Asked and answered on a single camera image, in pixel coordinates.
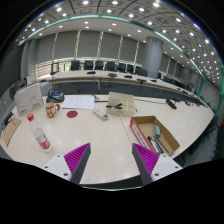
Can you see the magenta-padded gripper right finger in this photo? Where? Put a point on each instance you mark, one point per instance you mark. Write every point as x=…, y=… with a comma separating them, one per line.
x=146, y=159

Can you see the group of ceiling lights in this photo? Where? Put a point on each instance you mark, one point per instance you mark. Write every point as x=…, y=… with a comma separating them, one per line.
x=86, y=2

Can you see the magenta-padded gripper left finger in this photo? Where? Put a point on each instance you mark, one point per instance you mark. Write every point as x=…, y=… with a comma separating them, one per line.
x=78, y=158

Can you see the small black tabletop microphone unit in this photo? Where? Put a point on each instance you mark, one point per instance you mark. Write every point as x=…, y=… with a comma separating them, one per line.
x=171, y=104

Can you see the small teal block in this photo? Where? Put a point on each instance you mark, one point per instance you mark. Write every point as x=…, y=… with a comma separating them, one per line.
x=156, y=131

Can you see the flat brown cardboard piece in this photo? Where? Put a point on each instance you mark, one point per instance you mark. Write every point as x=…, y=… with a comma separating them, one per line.
x=10, y=130

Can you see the black tabletop device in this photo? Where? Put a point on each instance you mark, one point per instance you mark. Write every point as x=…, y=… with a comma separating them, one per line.
x=7, y=119

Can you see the flat round red coaster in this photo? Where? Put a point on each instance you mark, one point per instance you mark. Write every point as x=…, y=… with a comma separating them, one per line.
x=72, y=114

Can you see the white printer paper carton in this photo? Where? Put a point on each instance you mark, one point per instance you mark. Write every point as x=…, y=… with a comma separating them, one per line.
x=28, y=100

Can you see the long curved conference desk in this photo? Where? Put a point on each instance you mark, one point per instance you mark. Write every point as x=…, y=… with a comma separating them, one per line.
x=83, y=76

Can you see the white printed paper sheet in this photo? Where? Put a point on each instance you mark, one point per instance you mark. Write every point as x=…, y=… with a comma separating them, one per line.
x=78, y=102

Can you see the black tool in beige box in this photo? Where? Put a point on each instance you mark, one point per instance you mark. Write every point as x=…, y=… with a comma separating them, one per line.
x=115, y=106

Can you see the brown cardboard box red label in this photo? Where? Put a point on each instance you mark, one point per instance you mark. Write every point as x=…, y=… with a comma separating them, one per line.
x=137, y=131

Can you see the beige open cardboard box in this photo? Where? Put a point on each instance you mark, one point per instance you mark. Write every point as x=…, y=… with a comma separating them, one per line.
x=124, y=99

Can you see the row of black office chairs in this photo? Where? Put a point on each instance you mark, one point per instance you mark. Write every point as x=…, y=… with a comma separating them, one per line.
x=88, y=65

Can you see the dark pen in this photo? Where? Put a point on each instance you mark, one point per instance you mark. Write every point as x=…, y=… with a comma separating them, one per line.
x=162, y=145
x=153, y=145

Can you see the red and cream patterned mug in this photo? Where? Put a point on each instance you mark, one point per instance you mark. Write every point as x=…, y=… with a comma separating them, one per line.
x=50, y=110

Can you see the clear red-capped water bottle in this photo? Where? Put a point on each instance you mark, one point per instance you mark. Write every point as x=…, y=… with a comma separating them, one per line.
x=40, y=135

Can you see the group of desk microphone units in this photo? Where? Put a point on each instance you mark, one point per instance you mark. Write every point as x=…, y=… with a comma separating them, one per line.
x=112, y=74

